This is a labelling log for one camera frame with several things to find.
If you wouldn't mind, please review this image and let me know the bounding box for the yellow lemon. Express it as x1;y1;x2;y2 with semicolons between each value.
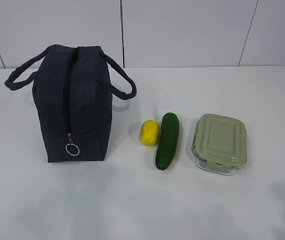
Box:
140;120;160;146

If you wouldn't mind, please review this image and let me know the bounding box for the green cucumber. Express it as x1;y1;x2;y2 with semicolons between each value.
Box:
155;112;179;171

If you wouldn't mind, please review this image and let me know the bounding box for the dark navy fabric lunch bag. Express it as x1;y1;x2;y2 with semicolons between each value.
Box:
5;44;137;163

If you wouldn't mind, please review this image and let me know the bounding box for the glass container with green lid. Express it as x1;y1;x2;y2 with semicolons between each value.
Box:
191;113;247;176

